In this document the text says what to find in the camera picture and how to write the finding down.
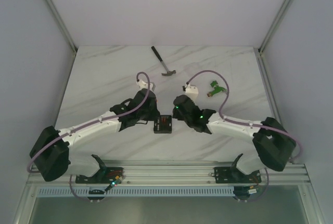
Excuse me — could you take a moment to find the black fuse box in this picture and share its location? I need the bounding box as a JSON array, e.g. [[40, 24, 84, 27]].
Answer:
[[153, 115, 172, 134]]

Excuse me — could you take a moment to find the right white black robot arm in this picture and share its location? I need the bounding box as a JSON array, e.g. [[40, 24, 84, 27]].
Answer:
[[173, 95, 297, 182]]

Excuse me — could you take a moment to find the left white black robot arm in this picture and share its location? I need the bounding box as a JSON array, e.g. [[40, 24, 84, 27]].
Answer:
[[30, 89, 160, 183]]

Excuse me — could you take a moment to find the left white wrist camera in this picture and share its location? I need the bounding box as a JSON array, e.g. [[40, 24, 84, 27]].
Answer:
[[136, 79, 156, 91]]

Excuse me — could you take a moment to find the claw hammer black handle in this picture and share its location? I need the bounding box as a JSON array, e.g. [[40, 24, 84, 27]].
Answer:
[[151, 46, 176, 76]]

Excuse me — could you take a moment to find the aluminium mounting rail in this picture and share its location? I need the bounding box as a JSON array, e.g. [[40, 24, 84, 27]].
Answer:
[[27, 159, 310, 186]]

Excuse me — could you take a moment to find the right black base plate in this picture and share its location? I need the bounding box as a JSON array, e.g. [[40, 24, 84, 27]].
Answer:
[[212, 166, 262, 184]]

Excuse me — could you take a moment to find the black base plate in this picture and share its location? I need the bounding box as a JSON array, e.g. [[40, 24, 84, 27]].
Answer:
[[212, 166, 262, 184], [75, 167, 123, 184]]

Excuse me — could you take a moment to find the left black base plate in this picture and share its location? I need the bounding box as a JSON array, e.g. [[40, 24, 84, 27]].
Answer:
[[75, 167, 123, 184]]

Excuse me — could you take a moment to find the right aluminium frame post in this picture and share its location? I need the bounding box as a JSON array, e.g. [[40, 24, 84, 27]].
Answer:
[[258, 0, 306, 53]]

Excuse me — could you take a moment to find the aluminium frame post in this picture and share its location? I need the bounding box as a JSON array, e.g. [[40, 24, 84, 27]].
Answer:
[[44, 0, 78, 54], [258, 0, 306, 53]]

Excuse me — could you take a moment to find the grey slotted cable duct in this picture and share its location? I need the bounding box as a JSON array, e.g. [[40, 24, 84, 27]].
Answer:
[[36, 187, 300, 198]]

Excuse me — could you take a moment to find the left aluminium frame post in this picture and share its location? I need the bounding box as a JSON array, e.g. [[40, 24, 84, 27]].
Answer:
[[44, 0, 78, 54]]

